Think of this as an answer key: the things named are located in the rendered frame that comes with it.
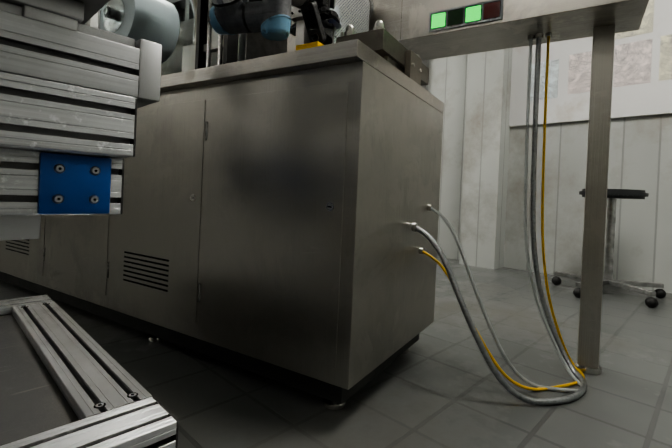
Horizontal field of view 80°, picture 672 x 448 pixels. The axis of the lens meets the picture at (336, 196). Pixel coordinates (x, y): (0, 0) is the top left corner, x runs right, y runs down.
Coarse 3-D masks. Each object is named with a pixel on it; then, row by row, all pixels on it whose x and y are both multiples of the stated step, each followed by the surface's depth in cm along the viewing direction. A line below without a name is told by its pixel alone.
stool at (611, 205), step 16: (608, 192) 235; (624, 192) 232; (640, 192) 231; (608, 208) 248; (608, 224) 248; (608, 240) 248; (608, 256) 247; (560, 272) 267; (608, 272) 247; (576, 288) 236; (624, 288) 235; (640, 288) 226; (656, 304) 217
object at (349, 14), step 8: (336, 0) 128; (344, 0) 132; (344, 8) 132; (352, 8) 137; (344, 16) 133; (352, 16) 137; (360, 16) 142; (344, 24) 133; (352, 24) 137; (360, 24) 142; (368, 24) 147; (336, 32) 129; (360, 32) 142
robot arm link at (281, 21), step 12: (264, 0) 102; (276, 0) 100; (288, 0) 102; (252, 12) 102; (264, 12) 101; (276, 12) 101; (288, 12) 103; (252, 24) 104; (264, 24) 101; (276, 24) 101; (288, 24) 103; (264, 36) 104; (276, 36) 104; (288, 36) 105
